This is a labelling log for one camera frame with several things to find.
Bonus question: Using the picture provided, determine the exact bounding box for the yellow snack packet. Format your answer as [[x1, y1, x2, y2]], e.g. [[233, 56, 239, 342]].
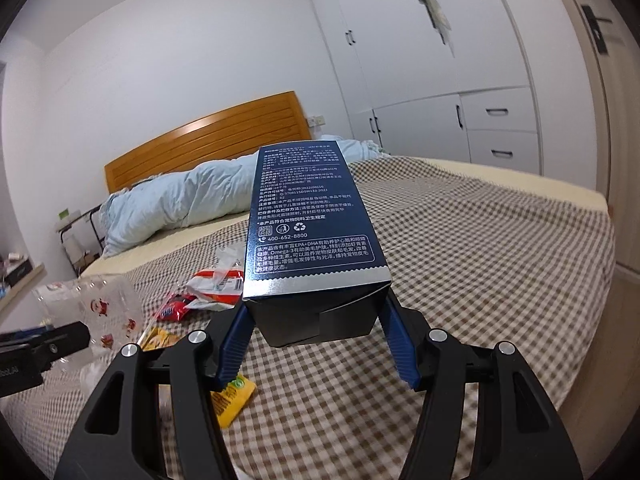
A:
[[139, 327, 257, 429]]

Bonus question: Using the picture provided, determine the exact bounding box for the light blue duvet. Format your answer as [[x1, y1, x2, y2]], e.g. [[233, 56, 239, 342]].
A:
[[98, 134, 386, 259]]

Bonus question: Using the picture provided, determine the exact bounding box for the clear christmas glass cup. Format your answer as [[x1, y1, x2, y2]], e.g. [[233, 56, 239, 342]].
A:
[[34, 274, 144, 373]]

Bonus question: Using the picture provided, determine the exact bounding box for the bag hanging on wardrobe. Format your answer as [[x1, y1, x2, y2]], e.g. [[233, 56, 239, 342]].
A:
[[418, 0, 454, 55]]

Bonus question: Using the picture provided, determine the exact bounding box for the red white snack wrapper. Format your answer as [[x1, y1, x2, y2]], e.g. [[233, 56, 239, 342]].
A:
[[186, 242, 245, 311]]

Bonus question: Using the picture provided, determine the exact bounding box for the black metal side rack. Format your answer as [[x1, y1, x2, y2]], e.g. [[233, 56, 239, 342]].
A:
[[54, 205, 105, 278]]

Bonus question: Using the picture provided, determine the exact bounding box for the dark blue cardboard box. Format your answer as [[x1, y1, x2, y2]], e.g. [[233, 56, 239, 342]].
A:
[[243, 141, 392, 348]]

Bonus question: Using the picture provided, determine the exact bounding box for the red blue snack wrapper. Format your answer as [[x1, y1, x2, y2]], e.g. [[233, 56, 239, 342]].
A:
[[155, 294, 198, 322]]

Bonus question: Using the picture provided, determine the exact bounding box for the brown checkered bedspread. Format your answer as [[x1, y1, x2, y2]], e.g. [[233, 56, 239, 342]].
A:
[[0, 155, 616, 480]]

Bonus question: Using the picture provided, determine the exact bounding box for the white built-in wardrobe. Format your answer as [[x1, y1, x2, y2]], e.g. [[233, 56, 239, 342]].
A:
[[311, 0, 540, 174]]

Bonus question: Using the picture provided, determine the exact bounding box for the wooden window sill shelf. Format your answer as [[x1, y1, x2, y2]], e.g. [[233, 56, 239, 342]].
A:
[[0, 263, 46, 312]]

